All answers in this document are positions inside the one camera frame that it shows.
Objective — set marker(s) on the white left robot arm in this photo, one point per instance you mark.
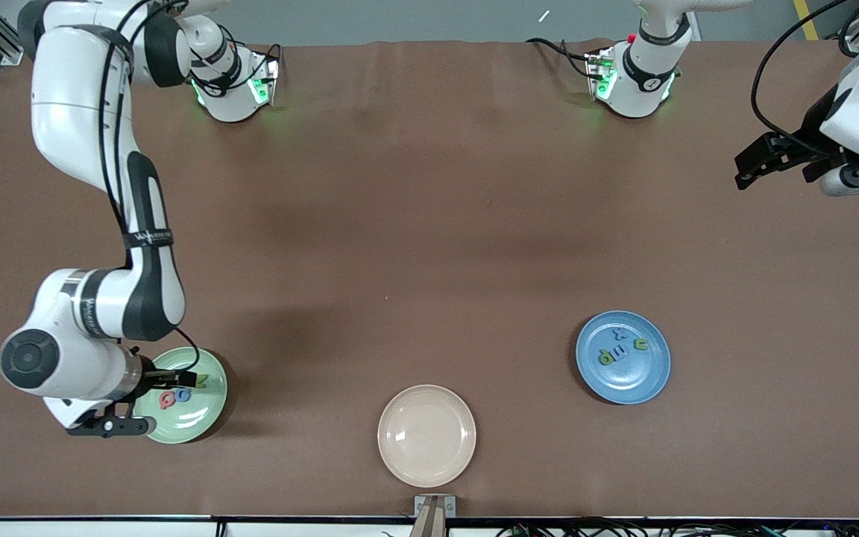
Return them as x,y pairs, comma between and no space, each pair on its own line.
642,74

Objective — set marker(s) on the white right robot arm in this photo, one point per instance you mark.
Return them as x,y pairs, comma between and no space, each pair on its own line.
71,97

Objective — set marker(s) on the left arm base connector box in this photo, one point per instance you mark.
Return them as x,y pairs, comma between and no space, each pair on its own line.
599,74

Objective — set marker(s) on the brown table cover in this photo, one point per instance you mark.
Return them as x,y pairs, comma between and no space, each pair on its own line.
414,127

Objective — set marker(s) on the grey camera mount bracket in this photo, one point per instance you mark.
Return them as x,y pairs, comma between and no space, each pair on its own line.
435,511

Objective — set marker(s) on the green plate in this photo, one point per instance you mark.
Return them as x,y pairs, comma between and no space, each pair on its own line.
198,418

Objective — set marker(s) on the blue plate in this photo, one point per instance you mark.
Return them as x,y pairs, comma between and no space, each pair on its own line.
623,384

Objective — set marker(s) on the beige plate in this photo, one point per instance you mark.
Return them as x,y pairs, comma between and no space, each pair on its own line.
426,435

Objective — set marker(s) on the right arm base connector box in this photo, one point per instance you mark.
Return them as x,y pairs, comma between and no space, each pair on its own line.
265,78

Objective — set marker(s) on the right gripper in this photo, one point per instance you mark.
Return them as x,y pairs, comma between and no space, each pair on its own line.
153,371

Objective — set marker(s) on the blue letter G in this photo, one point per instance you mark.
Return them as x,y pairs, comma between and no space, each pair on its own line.
178,395

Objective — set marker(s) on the green letter p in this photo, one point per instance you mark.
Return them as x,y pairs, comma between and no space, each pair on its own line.
606,357

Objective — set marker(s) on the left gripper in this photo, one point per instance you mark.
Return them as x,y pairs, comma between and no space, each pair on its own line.
811,136

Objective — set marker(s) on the blue letter m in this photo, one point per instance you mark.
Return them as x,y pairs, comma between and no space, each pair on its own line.
621,352

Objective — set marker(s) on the red letter Q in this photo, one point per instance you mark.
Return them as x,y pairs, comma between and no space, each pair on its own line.
160,400

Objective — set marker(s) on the green letter N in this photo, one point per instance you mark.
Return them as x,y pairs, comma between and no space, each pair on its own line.
201,381

